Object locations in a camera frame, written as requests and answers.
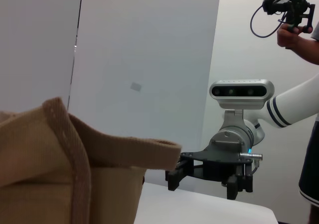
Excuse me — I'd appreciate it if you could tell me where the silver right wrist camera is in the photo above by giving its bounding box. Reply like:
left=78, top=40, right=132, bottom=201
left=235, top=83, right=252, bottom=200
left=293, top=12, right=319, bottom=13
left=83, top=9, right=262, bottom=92
left=208, top=79, right=275, bottom=110

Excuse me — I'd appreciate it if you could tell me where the right gripper connector cable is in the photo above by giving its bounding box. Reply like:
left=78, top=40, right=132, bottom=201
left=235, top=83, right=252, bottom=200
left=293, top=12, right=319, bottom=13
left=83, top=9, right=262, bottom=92
left=238, top=152, right=263, bottom=177

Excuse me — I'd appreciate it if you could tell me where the bystander hand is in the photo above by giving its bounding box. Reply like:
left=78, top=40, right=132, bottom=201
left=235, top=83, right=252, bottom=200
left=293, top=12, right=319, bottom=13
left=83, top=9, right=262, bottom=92
left=277, top=22, right=314, bottom=50

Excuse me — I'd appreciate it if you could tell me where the dark camera rig cable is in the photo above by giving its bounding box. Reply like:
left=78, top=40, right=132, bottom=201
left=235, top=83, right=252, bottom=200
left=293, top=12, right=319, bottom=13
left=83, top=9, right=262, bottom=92
left=250, top=3, right=287, bottom=38

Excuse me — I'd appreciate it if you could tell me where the khaki canvas tote bag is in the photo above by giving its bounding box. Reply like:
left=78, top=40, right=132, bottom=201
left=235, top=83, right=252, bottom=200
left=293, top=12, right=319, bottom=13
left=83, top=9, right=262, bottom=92
left=0, top=97, right=182, bottom=224

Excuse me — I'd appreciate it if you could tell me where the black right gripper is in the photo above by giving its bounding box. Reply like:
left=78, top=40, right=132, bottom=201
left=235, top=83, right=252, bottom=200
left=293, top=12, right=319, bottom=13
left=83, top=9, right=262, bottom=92
left=165, top=148, right=253, bottom=200

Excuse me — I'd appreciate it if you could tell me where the black handheld camera rig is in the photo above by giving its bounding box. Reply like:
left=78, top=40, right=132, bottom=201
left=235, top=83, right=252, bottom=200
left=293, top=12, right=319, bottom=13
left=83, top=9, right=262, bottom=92
left=261, top=0, right=315, bottom=33

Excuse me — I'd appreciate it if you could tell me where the bystander forearm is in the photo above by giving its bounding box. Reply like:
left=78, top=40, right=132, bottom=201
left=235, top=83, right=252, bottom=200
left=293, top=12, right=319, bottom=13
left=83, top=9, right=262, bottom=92
left=290, top=36, right=319, bottom=65

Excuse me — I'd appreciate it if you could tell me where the grey bystander shirt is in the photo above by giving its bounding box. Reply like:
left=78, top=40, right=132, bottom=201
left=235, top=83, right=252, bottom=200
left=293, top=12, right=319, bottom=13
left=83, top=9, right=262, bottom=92
left=310, top=21, right=319, bottom=42

